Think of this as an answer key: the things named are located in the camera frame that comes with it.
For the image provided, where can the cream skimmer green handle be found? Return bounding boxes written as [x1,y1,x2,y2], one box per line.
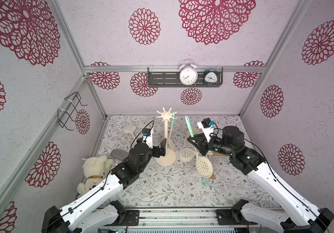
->
[168,112,176,151]
[185,116,213,178]

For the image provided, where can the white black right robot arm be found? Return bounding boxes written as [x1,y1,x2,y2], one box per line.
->
[187,126,334,233]

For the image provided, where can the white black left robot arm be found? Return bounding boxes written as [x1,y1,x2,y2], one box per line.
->
[41,139,166,233]

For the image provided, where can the cream utensil rack stand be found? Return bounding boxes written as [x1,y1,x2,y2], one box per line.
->
[156,107,176,167]

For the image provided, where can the cream skimmer near left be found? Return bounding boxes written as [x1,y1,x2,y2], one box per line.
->
[179,148,196,163]

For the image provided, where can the grey oblong case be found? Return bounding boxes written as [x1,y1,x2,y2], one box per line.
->
[110,149,129,161]

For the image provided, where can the white teddy bear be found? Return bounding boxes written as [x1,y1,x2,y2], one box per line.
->
[77,155,114,197]

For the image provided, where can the dark green alarm clock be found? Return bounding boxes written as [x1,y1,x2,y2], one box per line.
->
[204,70,219,85]

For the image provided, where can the white alarm clock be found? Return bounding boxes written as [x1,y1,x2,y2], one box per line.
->
[178,59,198,85]

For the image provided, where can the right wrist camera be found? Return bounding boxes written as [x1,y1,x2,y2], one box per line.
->
[197,117,214,142]

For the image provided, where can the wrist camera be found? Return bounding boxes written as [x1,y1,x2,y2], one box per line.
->
[142,128,153,149]
[197,117,214,142]

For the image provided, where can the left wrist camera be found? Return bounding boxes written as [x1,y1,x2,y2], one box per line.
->
[142,128,153,149]

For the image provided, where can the lone skimmer orange handle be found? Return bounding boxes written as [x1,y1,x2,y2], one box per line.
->
[123,124,136,139]

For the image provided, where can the grey wall shelf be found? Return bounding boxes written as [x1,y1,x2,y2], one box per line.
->
[147,67,223,88]

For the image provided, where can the metal base rail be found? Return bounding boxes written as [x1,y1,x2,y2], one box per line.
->
[59,206,273,233]

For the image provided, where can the black wire wall rack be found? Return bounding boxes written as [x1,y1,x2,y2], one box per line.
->
[57,91,87,131]

